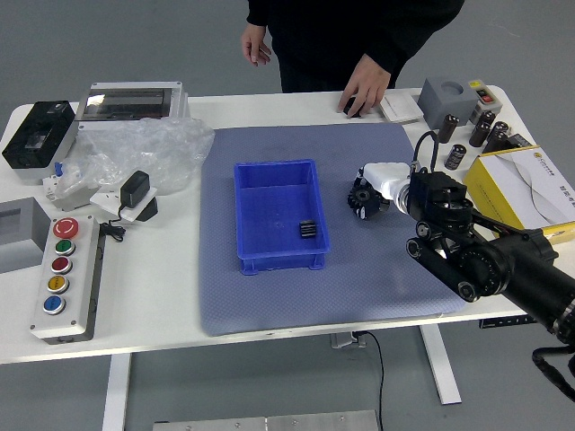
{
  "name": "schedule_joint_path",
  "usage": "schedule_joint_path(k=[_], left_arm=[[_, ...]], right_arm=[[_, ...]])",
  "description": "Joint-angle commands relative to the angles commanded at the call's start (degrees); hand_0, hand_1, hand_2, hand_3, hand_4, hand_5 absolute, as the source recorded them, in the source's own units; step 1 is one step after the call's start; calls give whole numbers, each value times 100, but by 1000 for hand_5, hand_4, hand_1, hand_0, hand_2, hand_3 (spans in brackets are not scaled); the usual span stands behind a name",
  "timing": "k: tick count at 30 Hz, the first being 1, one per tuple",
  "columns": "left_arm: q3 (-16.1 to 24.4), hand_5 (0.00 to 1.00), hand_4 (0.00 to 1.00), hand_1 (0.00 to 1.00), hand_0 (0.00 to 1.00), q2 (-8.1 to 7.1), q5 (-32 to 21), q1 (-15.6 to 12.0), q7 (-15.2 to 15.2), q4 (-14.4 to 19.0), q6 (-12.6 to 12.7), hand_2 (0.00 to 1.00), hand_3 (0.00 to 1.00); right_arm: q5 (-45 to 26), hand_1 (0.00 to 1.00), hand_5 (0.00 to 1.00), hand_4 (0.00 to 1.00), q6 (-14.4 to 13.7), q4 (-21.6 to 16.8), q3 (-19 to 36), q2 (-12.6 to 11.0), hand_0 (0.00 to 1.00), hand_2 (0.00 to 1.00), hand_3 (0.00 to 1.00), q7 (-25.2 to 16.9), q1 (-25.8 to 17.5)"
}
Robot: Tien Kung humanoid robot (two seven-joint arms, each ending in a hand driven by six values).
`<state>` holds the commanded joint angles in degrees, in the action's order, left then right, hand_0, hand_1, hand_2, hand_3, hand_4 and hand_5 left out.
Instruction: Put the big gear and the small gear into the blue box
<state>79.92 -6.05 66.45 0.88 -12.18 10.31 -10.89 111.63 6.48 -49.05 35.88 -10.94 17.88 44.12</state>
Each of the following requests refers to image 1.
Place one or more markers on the person's right hand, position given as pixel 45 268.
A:
pixel 254 42

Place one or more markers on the person's left hand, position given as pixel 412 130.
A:
pixel 366 85

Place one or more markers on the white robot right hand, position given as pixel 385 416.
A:
pixel 384 175

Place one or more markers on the big black toothed nut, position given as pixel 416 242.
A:
pixel 365 204

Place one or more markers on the small black nut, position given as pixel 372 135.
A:
pixel 308 229

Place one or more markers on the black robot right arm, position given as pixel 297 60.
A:
pixel 485 260

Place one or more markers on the blue plastic box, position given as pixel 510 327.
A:
pixel 269 211

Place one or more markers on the grey red-green push-button box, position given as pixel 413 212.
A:
pixel 487 96

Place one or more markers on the transparent-lid distribution box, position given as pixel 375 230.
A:
pixel 130 105

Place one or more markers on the grey five-button control box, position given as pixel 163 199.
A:
pixel 67 287

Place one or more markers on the person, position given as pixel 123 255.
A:
pixel 341 40

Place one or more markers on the black cylindrical capacitor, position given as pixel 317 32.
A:
pixel 447 129
pixel 455 157
pixel 487 117
pixel 479 134
pixel 494 143
pixel 501 126

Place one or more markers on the grey block with round hole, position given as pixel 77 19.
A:
pixel 442 105

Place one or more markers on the grey-blue table mat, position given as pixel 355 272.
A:
pixel 368 269

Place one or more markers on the yellow and white carton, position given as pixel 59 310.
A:
pixel 516 188

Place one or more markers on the small black module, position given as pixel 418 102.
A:
pixel 522 141

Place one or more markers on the clear plastic bag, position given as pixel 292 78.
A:
pixel 153 148

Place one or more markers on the black power adapter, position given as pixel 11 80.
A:
pixel 135 188

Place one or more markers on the black table control panel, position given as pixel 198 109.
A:
pixel 507 321

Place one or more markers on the white table leg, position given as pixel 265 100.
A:
pixel 442 368
pixel 116 390

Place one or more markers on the white circuit breaker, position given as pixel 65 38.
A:
pixel 67 197

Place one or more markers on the silver metal plate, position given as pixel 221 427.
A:
pixel 269 422

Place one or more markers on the white switch plate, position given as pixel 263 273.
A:
pixel 402 108

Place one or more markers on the grey bracket under table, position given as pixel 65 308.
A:
pixel 343 340

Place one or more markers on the black-lid grey enclosure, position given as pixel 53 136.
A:
pixel 38 134

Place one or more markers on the grey windowed enclosure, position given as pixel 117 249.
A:
pixel 20 238

